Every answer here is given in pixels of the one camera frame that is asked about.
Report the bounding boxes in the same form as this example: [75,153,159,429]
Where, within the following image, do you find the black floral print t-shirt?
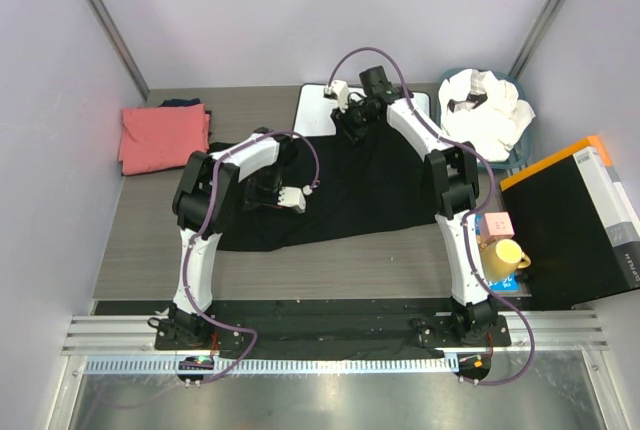
[218,122,435,252]

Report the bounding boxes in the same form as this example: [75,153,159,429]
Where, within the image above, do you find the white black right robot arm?
[324,66,498,344]

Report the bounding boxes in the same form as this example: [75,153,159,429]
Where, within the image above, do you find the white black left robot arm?
[148,127,319,350]

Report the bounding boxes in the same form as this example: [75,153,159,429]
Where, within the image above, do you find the white crumpled t-shirts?
[437,67,537,161]

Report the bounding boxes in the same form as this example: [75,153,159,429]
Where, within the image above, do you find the white tray board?
[293,81,441,136]

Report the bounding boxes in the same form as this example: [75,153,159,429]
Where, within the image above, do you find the folded coral pink t-shirt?
[118,103,210,176]

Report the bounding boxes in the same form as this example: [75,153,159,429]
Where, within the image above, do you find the folded dark navy t-shirt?
[159,98,211,115]

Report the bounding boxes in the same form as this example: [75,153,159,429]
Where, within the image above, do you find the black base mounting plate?
[148,298,511,354]

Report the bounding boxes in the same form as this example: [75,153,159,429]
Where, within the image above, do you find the teal laundry basket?
[436,67,533,174]

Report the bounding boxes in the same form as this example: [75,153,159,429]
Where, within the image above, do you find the pink cube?
[479,212,515,244]

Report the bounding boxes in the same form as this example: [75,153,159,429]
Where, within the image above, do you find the yellow mug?
[480,239,531,282]

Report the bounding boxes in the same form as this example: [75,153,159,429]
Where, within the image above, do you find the blue picture book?
[489,274,520,293]

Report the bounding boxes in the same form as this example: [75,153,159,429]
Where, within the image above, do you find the black orange box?
[500,136,639,310]

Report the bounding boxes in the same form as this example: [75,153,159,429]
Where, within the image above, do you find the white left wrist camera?
[277,185,313,214]

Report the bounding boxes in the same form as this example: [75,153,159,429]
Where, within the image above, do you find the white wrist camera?
[323,80,350,113]
[277,185,313,214]

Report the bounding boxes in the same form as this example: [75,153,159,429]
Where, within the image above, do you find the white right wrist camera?
[323,80,350,113]

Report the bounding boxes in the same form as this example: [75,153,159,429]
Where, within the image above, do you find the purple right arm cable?
[327,47,537,387]

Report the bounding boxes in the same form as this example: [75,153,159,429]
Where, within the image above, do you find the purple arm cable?
[180,129,321,384]
[327,47,537,387]

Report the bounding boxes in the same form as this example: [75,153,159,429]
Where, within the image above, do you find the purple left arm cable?
[180,129,321,384]

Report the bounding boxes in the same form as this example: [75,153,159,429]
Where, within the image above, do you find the aluminium rail frame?
[62,311,608,381]

